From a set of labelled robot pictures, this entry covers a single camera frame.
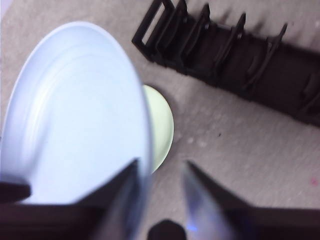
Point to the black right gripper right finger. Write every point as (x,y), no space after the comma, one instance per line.
(262,222)

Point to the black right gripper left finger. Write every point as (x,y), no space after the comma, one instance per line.
(62,222)

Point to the pale blue round plate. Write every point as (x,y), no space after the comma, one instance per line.
(75,112)

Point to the pale green round plate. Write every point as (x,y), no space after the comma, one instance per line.
(161,125)

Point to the black plastic plate rack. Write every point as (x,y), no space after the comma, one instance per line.
(275,67)

